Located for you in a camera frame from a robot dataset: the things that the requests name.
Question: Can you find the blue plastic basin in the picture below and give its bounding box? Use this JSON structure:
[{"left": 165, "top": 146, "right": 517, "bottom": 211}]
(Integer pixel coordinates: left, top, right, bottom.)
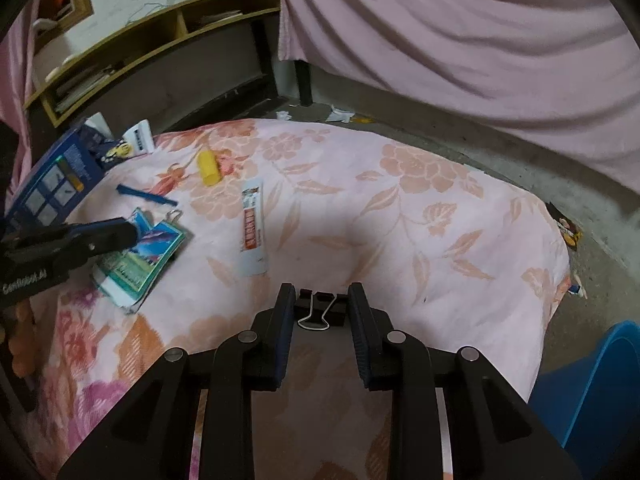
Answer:
[{"left": 527, "top": 321, "right": 640, "bottom": 461}]

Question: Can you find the small cartoon card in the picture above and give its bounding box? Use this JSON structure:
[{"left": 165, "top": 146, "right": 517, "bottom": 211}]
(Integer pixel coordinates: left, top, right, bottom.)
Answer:
[{"left": 100, "top": 140, "right": 136, "bottom": 163}]

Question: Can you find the dark cartoon card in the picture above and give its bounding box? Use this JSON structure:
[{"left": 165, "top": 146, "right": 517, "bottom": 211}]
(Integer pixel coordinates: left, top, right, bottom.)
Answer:
[{"left": 550, "top": 203, "right": 583, "bottom": 251}]

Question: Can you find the blue plastic stick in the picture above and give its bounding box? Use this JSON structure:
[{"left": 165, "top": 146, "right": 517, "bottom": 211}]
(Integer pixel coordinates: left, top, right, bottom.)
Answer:
[{"left": 116, "top": 184, "right": 178, "bottom": 207}]

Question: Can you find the blue cardboard box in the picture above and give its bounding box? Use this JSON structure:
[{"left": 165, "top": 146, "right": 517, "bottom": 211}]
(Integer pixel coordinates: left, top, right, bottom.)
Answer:
[{"left": 4, "top": 112, "right": 113, "bottom": 233}]

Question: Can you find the black binder clip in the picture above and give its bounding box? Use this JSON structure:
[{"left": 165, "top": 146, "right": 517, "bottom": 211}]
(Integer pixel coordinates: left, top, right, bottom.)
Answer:
[{"left": 295, "top": 288, "right": 349, "bottom": 331}]

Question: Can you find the white tube red print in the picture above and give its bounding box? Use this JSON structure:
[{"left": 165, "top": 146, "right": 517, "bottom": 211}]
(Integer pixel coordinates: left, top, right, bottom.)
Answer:
[{"left": 240, "top": 180, "right": 268, "bottom": 276}]

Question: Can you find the thin stack of papers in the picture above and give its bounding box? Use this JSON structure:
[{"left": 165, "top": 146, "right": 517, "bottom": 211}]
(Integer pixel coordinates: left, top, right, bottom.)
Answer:
[{"left": 200, "top": 9, "right": 246, "bottom": 28}]

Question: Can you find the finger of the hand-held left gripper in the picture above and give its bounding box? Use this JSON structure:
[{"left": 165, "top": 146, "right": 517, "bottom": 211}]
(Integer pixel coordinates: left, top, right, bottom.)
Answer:
[
  {"left": 70, "top": 222, "right": 141, "bottom": 266},
  {"left": 62, "top": 217, "right": 128, "bottom": 235}
]

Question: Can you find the white packet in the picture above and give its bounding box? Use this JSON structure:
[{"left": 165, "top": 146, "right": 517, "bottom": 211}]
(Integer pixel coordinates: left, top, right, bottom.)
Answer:
[{"left": 122, "top": 120, "right": 156, "bottom": 156}]

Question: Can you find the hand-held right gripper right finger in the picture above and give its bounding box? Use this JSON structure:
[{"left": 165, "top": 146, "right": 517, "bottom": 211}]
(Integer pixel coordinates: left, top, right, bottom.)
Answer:
[{"left": 347, "top": 282, "right": 583, "bottom": 480}]

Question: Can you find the pink curtain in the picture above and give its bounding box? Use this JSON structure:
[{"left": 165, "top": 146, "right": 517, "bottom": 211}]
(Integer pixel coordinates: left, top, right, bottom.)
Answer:
[{"left": 0, "top": 0, "right": 43, "bottom": 201}]

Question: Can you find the floral pink blanket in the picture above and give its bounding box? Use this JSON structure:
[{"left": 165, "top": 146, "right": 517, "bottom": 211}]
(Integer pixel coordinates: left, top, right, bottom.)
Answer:
[{"left": 20, "top": 117, "right": 573, "bottom": 480}]

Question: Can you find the person's left hand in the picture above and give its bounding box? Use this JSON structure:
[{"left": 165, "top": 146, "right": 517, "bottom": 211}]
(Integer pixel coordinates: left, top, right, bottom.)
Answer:
[{"left": 0, "top": 302, "right": 38, "bottom": 378}]

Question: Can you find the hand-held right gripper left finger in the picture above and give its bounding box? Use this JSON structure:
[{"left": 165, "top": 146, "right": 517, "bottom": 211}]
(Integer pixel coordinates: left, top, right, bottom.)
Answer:
[{"left": 57, "top": 282, "right": 297, "bottom": 480}]

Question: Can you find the stack of books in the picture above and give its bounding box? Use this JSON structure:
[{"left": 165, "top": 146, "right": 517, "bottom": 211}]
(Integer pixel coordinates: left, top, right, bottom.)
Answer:
[{"left": 52, "top": 62, "right": 126, "bottom": 113}]

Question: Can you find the yellow cylindrical object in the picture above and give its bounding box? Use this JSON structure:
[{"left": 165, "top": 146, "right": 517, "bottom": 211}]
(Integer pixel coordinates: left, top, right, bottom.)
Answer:
[{"left": 196, "top": 149, "right": 221, "bottom": 186}]

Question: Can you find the pink hanging sheet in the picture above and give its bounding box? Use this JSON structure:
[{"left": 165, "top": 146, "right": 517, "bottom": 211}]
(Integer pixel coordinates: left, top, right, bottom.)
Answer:
[{"left": 267, "top": 0, "right": 640, "bottom": 196}]

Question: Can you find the wooden shelf desk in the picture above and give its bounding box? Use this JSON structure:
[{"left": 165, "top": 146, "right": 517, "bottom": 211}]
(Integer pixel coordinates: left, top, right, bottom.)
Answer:
[{"left": 22, "top": 0, "right": 283, "bottom": 131}]

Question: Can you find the black metal leg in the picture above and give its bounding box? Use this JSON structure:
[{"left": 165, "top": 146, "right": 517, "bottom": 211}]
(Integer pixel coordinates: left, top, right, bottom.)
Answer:
[{"left": 296, "top": 59, "right": 313, "bottom": 107}]

